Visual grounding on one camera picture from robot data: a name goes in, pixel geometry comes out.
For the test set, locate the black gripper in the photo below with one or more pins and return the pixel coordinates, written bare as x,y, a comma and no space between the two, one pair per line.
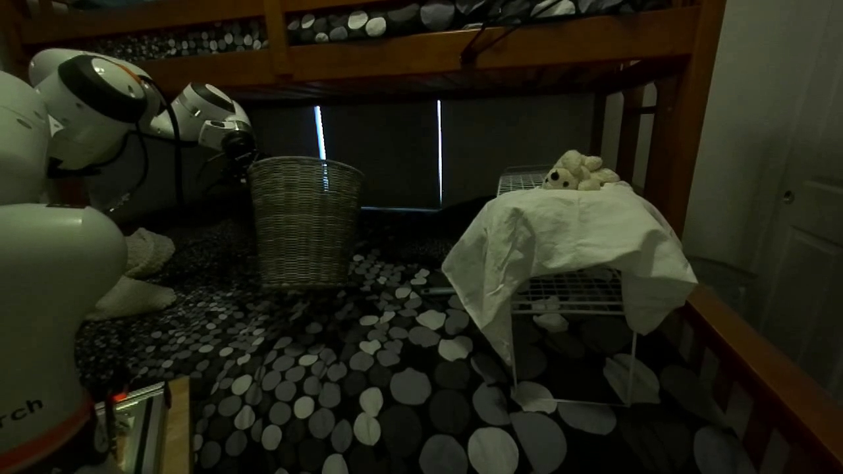
238,148

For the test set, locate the woven wicker basket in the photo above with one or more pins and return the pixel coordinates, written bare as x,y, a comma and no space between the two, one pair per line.
306,227

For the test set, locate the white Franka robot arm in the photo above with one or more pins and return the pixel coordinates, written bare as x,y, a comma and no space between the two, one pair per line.
53,265

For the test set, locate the white bed pillow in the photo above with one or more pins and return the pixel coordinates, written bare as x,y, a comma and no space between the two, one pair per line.
135,297
149,251

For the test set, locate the window with dark blinds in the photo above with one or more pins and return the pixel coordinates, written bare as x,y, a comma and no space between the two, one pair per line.
385,155

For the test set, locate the spotted bunk mattress cover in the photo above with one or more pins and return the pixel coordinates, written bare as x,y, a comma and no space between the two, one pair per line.
423,17

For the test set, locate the black duvet with grey spots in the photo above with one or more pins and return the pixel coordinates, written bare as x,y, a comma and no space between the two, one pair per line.
351,371

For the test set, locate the wooden board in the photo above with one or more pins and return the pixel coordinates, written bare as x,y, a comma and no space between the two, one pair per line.
177,431

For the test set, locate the framed picture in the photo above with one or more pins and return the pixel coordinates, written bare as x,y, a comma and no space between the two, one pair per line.
135,435

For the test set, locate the white cloth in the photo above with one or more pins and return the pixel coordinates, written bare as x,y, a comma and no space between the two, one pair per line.
563,234

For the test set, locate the cream plush toy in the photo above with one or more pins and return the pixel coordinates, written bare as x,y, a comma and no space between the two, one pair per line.
576,171

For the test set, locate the white door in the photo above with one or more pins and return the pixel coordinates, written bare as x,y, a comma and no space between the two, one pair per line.
807,247

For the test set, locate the wooden bunk bed frame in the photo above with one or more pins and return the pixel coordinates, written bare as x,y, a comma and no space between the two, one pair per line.
491,50

